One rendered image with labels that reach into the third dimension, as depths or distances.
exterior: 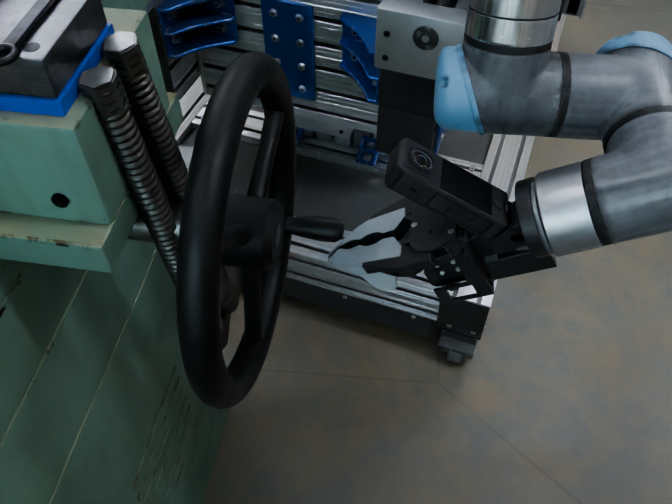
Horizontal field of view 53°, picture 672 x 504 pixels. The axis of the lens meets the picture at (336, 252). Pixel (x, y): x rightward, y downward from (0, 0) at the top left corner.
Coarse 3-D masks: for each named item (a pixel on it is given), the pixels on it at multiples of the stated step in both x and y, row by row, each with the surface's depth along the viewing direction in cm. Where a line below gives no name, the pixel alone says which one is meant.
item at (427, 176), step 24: (408, 144) 57; (408, 168) 55; (432, 168) 56; (456, 168) 58; (408, 192) 56; (432, 192) 56; (456, 192) 56; (480, 192) 58; (504, 192) 60; (456, 216) 57; (480, 216) 57; (504, 216) 58
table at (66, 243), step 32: (128, 0) 68; (128, 192) 50; (0, 224) 48; (32, 224) 48; (64, 224) 48; (96, 224) 48; (128, 224) 51; (0, 256) 50; (32, 256) 49; (64, 256) 48; (96, 256) 48
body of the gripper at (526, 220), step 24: (528, 192) 56; (408, 216) 64; (432, 216) 61; (528, 216) 56; (408, 240) 62; (432, 240) 60; (456, 240) 58; (480, 240) 60; (504, 240) 59; (528, 240) 56; (456, 264) 62; (480, 264) 61; (504, 264) 62; (528, 264) 61; (552, 264) 61; (456, 288) 63; (480, 288) 62
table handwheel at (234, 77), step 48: (240, 96) 45; (288, 96) 59; (288, 144) 64; (192, 192) 42; (288, 192) 67; (144, 240) 56; (192, 240) 41; (240, 240) 50; (288, 240) 68; (192, 288) 42; (192, 336) 43; (192, 384) 47; (240, 384) 54
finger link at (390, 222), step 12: (384, 216) 66; (396, 216) 65; (360, 228) 66; (372, 228) 65; (384, 228) 65; (396, 228) 64; (408, 228) 65; (348, 240) 66; (360, 240) 66; (372, 240) 66
